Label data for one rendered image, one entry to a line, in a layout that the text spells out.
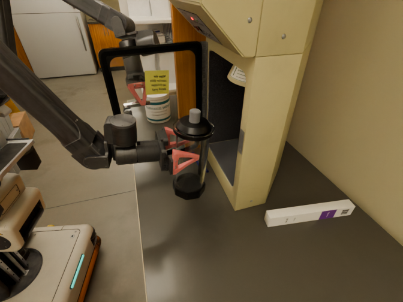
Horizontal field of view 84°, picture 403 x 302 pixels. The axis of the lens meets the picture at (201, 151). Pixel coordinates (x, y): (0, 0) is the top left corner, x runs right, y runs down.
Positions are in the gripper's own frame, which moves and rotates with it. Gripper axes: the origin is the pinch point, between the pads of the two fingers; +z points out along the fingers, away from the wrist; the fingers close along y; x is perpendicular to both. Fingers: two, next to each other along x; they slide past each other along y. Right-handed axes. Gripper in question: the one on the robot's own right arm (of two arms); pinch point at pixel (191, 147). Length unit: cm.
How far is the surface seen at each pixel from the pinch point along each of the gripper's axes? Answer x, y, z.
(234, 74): -18.9, 5.2, 11.7
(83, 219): 124, 87, -57
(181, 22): -27.4, 29.3, 2.4
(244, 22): -31.7, -7.8, 4.9
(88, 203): 124, 104, -54
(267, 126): -10.2, -7.9, 16.4
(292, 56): -26.6, -7.9, 17.4
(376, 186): 8, -18, 56
